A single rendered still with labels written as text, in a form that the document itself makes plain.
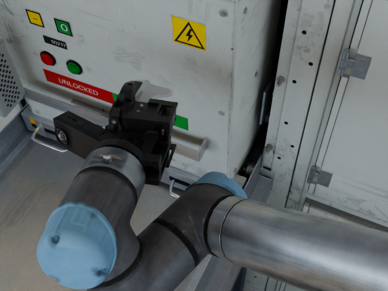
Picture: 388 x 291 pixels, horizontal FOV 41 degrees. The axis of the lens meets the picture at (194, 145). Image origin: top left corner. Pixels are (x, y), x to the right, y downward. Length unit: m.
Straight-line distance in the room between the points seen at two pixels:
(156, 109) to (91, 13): 0.27
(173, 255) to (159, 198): 0.55
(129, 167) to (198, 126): 0.39
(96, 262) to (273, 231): 0.18
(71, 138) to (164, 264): 0.21
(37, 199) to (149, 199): 0.24
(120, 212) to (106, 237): 0.04
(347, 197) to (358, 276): 0.65
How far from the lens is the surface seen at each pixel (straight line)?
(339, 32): 0.88
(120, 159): 0.58
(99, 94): 1.03
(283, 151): 1.10
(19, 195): 1.21
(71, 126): 0.68
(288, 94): 0.99
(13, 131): 1.28
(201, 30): 0.78
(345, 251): 0.49
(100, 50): 0.94
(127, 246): 0.54
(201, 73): 0.84
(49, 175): 1.22
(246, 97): 0.95
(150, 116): 0.65
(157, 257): 0.59
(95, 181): 0.55
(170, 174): 1.10
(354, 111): 0.95
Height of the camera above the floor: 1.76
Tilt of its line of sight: 50 degrees down
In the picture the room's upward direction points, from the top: straight up
